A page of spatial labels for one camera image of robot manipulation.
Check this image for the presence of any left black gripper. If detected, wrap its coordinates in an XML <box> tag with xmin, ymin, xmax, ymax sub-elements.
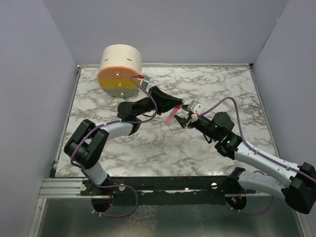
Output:
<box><xmin>135</xmin><ymin>85</ymin><xmax>182</xmax><ymax>117</ymax></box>

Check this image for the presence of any pink keyring tag with ring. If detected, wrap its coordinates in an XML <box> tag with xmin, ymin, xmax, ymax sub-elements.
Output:
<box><xmin>164</xmin><ymin>99</ymin><xmax>184</xmax><ymax>125</ymax></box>

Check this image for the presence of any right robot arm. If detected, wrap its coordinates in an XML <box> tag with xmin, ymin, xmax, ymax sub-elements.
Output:
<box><xmin>175</xmin><ymin>112</ymin><xmax>316</xmax><ymax>214</ymax></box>

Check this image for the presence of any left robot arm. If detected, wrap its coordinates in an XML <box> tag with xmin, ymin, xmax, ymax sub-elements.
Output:
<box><xmin>64</xmin><ymin>86</ymin><xmax>183</xmax><ymax>195</ymax></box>

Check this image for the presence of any round pastel drawer cabinet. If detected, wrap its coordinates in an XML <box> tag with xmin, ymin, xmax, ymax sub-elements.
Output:
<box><xmin>97</xmin><ymin>44</ymin><xmax>142</xmax><ymax>98</ymax></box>

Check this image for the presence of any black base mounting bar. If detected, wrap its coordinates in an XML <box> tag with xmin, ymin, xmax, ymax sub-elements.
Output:
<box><xmin>50</xmin><ymin>170</ymin><xmax>257</xmax><ymax>207</ymax></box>

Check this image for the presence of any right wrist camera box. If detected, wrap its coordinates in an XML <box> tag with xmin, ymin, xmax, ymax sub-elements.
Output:
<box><xmin>187</xmin><ymin>100</ymin><xmax>205</xmax><ymax>122</ymax></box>

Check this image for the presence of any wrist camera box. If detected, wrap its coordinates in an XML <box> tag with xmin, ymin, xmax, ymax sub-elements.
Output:
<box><xmin>187</xmin><ymin>100</ymin><xmax>205</xmax><ymax>122</ymax></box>
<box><xmin>137</xmin><ymin>75</ymin><xmax>151</xmax><ymax>91</ymax></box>

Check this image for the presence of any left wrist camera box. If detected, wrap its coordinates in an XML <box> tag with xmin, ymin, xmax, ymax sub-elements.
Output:
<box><xmin>137</xmin><ymin>75</ymin><xmax>151</xmax><ymax>91</ymax></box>

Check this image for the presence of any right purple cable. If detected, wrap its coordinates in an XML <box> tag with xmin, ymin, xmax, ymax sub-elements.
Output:
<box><xmin>197</xmin><ymin>96</ymin><xmax>316</xmax><ymax>215</ymax></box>

